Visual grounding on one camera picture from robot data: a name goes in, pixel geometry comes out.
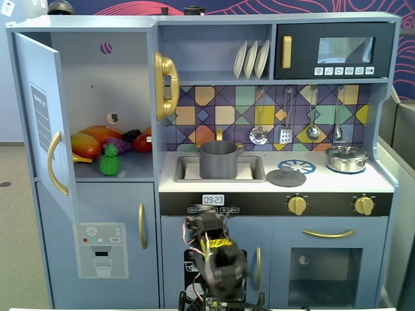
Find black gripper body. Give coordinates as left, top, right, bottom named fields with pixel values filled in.
left=190, top=211, right=233, bottom=241

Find green toy pineapple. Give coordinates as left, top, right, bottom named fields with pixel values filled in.
left=99, top=143, right=121, bottom=177

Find blue cabinet door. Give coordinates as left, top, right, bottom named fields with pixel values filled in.
left=12, top=32, right=78, bottom=224

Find digital clock display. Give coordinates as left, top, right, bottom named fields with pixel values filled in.
left=202, top=194, right=225, bottom=206

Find gray plastic pot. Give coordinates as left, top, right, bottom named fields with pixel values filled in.
left=194, top=141, right=244, bottom=179

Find gray sink basin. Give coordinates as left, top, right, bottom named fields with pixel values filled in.
left=174, top=155, right=267, bottom=183

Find gray pot lid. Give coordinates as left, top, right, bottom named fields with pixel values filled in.
left=266, top=167, right=307, bottom=188

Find gold stove knob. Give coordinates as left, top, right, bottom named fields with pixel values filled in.
left=287, top=195, right=308, bottom=216
left=353, top=196, right=375, bottom=216

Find steel skimmer spoon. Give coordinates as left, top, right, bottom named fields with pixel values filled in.
left=248, top=86, right=268, bottom=145

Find red toy tomato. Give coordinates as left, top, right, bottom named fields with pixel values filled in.
left=131, top=132, right=153, bottom=153

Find gray water dispenser panel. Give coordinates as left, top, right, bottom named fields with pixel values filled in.
left=73, top=222, right=130, bottom=279

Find steel slotted spatula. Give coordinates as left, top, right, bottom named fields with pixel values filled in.
left=279, top=86, right=294, bottom=144

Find blue toy kitchen unit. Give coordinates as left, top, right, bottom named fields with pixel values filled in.
left=5, top=12, right=402, bottom=310

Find dark toy grapes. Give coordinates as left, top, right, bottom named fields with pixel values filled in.
left=121, top=128, right=143, bottom=143

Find purple toy grapes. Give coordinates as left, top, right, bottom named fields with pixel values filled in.
left=102, top=137, right=132, bottom=156

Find steel ladle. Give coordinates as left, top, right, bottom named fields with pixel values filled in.
left=306, top=86, right=322, bottom=141

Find red orange toy mango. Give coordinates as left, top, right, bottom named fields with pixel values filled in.
left=79, top=125, right=123, bottom=145

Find yellow toy banana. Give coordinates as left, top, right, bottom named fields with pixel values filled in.
left=71, top=152, right=93, bottom=164

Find orange yellow toy fruit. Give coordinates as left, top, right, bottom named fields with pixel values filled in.
left=70, top=132, right=103, bottom=159

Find steel pot with lid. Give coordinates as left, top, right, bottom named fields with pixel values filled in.
left=325, top=144, right=370, bottom=172

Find steel serving spoon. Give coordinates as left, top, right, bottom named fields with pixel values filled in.
left=333, top=86, right=346, bottom=141

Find gold toy telephone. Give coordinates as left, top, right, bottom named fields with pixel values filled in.
left=152, top=51, right=181, bottom=122

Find white toy plate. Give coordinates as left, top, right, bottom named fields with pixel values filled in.
left=243, top=40, right=259, bottom=80
left=254, top=39, right=270, bottom=80
left=233, top=40, right=248, bottom=80

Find black microwave door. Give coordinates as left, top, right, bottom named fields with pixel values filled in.
left=274, top=22, right=396, bottom=80

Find black helmet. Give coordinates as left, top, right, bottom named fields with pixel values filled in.
left=47, top=0, right=76, bottom=16

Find straight gold cabinet handle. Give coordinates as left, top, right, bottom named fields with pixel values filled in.
left=255, top=247, right=262, bottom=292
left=138, top=202, right=148, bottom=250

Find gold oven handle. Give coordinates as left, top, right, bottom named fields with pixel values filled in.
left=301, top=228, right=357, bottom=240

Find curved gold door handle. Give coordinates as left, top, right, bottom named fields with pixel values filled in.
left=47, top=131, right=69, bottom=196

